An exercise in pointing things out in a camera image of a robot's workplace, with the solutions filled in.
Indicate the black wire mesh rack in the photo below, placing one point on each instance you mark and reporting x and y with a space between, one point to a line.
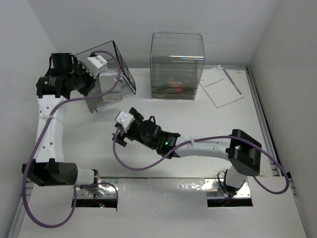
107 76

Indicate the clear plastic drawer cabinet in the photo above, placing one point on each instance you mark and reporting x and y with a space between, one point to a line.
177 60

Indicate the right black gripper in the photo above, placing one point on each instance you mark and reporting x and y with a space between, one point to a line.
122 135

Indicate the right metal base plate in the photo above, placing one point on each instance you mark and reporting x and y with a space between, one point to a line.
214 190

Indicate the white instruction sheet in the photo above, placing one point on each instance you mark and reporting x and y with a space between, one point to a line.
219 86

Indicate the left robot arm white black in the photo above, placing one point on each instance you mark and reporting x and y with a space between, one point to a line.
48 168

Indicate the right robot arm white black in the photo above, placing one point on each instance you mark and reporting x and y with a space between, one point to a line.
239 148

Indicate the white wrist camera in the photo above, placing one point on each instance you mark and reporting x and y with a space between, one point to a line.
124 120
95 65

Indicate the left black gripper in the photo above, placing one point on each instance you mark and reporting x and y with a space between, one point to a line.
90 79

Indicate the metal base plate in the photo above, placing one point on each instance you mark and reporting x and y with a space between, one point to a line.
107 188
214 190

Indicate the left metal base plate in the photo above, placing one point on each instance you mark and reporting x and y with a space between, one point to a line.
107 188

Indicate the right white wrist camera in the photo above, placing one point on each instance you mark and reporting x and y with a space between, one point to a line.
124 120

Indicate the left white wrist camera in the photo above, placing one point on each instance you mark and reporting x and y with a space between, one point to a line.
95 65

